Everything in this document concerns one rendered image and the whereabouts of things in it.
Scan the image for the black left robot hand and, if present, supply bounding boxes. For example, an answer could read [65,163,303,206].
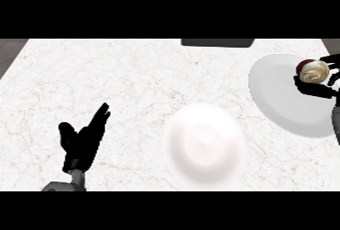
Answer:
[58,102,111,175]

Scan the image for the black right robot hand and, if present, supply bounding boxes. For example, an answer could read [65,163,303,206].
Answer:
[293,53,340,100]

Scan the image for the cream frosted cupcake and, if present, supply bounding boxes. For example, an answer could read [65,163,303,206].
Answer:
[294,58,333,84]

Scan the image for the grey plate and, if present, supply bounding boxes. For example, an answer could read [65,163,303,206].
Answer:
[247,53,340,139]

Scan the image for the white plate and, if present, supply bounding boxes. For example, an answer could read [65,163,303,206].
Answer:
[161,102,248,191]

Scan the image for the dark grey flat appliance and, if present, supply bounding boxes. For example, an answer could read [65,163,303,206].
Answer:
[180,39,256,49]

